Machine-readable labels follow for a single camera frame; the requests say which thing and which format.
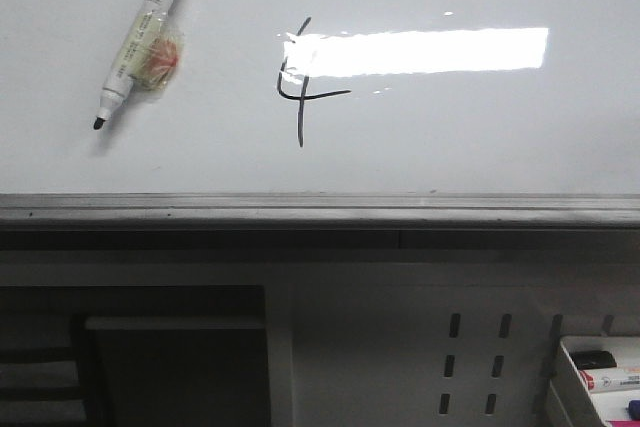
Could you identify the dark cabinet with white shelf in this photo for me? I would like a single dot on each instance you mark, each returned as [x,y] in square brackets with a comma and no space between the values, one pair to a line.
[134,356]

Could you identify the white black-tip whiteboard marker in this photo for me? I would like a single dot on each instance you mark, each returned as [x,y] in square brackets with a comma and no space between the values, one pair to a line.
[135,51]

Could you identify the white pegboard panel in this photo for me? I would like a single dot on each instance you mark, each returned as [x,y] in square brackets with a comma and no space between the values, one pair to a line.
[431,345]

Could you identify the white whiteboard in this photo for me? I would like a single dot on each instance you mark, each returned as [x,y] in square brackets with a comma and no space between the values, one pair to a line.
[367,96]

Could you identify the white plastic storage bin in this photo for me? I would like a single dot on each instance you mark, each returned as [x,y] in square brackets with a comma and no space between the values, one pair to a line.
[569,403]

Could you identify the black marker cap in bin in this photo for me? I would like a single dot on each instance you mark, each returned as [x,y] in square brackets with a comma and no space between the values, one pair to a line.
[593,359]

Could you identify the grey aluminium marker tray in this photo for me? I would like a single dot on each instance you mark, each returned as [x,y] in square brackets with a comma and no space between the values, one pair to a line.
[100,218]

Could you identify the red white marker in bin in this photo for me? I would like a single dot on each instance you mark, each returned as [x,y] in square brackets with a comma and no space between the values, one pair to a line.
[610,379]

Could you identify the pink item in bin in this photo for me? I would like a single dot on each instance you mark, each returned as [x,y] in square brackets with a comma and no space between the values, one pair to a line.
[622,423]

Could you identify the blue marker in bin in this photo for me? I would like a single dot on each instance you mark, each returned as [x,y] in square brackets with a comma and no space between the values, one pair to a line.
[634,410]

